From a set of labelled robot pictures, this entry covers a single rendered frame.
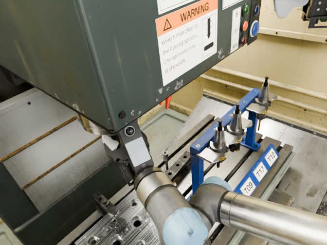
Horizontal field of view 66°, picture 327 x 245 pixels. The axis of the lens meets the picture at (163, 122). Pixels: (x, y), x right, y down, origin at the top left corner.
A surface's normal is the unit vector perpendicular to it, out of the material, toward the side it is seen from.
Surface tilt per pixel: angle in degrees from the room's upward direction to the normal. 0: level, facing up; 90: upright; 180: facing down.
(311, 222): 18
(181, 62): 90
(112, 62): 90
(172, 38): 90
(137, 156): 60
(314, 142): 24
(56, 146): 90
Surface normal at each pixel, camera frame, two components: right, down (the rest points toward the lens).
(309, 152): -0.37, -0.51
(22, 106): 0.74, 0.36
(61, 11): -0.67, 0.51
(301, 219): -0.38, -0.79
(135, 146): 0.35, 0.04
